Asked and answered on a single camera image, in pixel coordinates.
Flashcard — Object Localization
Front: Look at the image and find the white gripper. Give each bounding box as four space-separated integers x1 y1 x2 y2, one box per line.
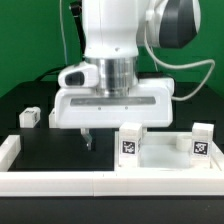
54 61 174 149

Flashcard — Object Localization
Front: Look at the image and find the white square tabletop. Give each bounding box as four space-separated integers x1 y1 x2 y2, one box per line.
115 132 224 171

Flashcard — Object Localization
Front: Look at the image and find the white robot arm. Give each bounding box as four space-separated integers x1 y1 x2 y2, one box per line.
54 0 201 143

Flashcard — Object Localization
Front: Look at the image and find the white U-shaped obstacle fence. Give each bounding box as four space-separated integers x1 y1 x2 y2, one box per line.
0 135 224 197

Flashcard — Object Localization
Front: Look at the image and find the black cable bundle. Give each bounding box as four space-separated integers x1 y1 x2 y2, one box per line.
34 65 71 83

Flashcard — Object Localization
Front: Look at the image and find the white hanging cable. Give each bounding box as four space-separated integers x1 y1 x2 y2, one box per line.
58 0 70 66

